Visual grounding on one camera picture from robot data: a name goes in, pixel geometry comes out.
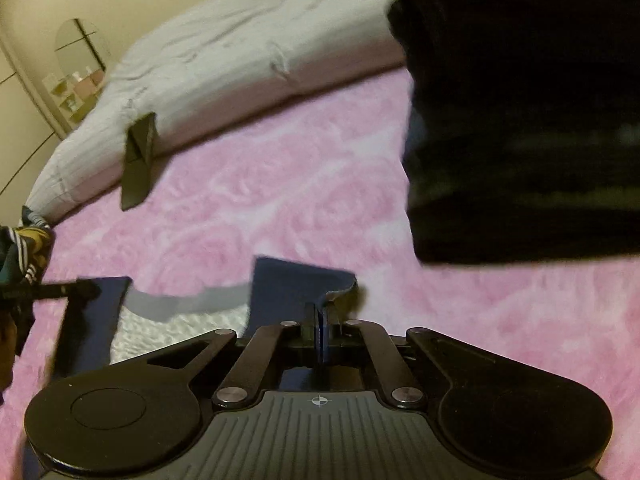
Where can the pile of dark clothes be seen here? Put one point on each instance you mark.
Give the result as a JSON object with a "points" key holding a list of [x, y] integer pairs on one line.
{"points": [[20, 245]]}

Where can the pink tissue box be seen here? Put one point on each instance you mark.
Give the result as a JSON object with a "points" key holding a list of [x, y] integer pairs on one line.
{"points": [[85, 91]]}

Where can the navy garment with grey lining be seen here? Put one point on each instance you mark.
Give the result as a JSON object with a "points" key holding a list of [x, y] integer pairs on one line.
{"points": [[280, 290]]}

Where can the pink fluffy blanket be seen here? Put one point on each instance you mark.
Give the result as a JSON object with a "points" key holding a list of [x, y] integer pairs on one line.
{"points": [[300, 185]]}

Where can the cream shelf organizer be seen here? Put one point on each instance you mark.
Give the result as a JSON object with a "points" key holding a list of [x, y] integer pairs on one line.
{"points": [[65, 97]]}

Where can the black smartphone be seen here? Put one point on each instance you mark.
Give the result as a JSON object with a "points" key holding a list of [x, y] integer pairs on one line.
{"points": [[137, 165]]}

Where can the light grey duvet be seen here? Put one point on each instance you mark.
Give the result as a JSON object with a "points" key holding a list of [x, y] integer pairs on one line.
{"points": [[225, 60]]}

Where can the stack of folded dark clothes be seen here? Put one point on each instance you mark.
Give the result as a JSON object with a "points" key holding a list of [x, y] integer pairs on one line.
{"points": [[525, 110]]}

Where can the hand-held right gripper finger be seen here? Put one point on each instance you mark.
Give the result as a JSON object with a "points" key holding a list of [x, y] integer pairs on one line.
{"points": [[313, 332], [326, 332]]}

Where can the round mirror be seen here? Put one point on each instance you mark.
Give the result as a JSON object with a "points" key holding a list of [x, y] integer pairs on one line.
{"points": [[82, 47]]}

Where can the cream wardrobe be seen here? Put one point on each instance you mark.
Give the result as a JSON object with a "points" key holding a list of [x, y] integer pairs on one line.
{"points": [[20, 125]]}

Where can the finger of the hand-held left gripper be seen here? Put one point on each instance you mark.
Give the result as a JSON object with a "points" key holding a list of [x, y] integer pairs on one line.
{"points": [[70, 290]]}

